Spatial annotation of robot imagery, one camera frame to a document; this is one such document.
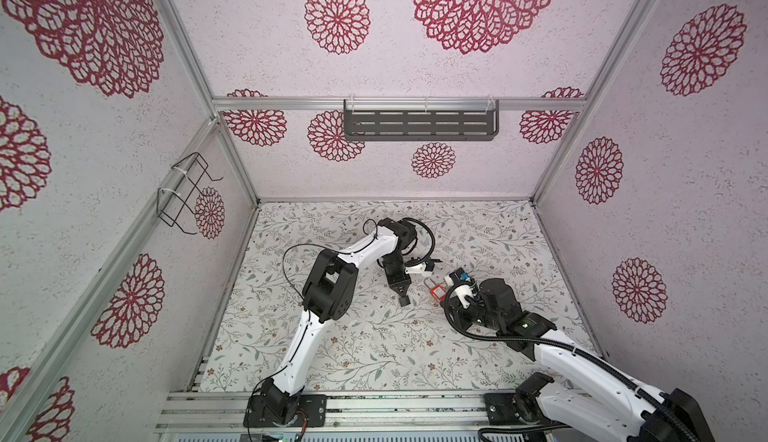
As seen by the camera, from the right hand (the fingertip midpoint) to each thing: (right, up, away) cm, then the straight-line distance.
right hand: (443, 299), depth 81 cm
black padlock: (-10, -4, +12) cm, 16 cm away
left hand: (-11, -1, +13) cm, 17 cm away
